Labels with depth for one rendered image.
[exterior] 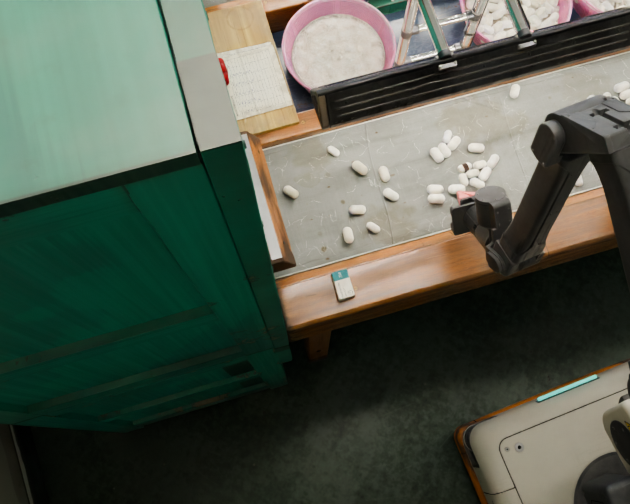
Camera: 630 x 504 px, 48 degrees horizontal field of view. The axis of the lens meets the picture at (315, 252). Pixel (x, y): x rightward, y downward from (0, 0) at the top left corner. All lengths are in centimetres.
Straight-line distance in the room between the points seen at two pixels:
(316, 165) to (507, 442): 91
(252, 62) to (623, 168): 97
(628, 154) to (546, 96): 82
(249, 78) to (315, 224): 37
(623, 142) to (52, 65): 67
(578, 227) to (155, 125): 125
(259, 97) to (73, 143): 116
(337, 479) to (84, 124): 183
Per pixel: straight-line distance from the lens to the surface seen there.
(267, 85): 164
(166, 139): 47
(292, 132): 160
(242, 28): 172
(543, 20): 187
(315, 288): 148
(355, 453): 221
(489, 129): 168
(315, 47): 174
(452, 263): 152
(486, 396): 228
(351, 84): 126
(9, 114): 51
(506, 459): 200
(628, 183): 95
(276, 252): 140
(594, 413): 207
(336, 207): 156
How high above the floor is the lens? 221
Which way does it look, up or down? 74 degrees down
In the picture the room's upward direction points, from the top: 1 degrees clockwise
